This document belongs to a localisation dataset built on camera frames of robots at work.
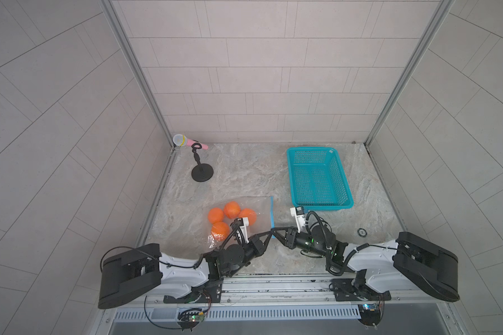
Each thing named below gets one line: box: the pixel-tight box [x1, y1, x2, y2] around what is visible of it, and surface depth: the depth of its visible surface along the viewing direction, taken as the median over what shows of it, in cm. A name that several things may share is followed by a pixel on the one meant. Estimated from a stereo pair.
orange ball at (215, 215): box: [207, 207, 224, 225], surface depth 88 cm
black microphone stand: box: [191, 142, 214, 183], surface depth 104 cm
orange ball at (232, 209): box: [223, 201, 242, 220], surface depth 87 cm
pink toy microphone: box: [172, 134, 209, 151], surface depth 84 cm
